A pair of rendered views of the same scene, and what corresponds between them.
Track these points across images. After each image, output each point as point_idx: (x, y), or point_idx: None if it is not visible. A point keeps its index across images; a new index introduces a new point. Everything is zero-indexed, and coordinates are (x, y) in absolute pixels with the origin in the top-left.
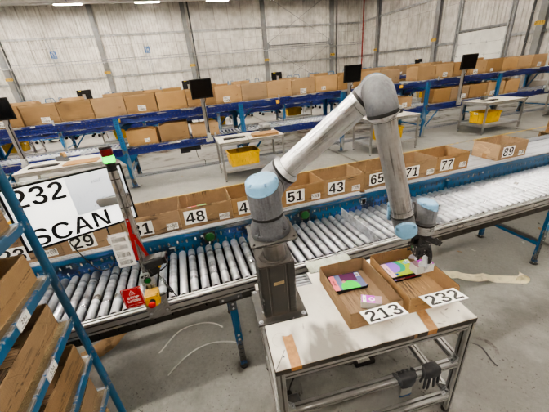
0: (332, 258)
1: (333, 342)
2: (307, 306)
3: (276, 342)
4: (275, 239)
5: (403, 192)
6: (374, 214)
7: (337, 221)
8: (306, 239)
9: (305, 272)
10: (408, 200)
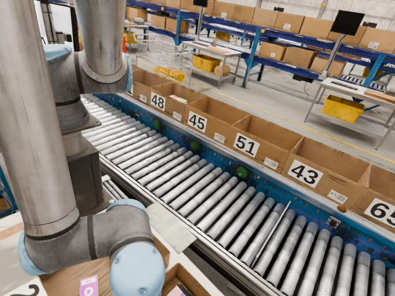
0: (177, 224)
1: (16, 269)
2: None
3: (19, 217)
4: None
5: (7, 171)
6: (322, 249)
7: (266, 208)
8: (203, 191)
9: None
10: (20, 199)
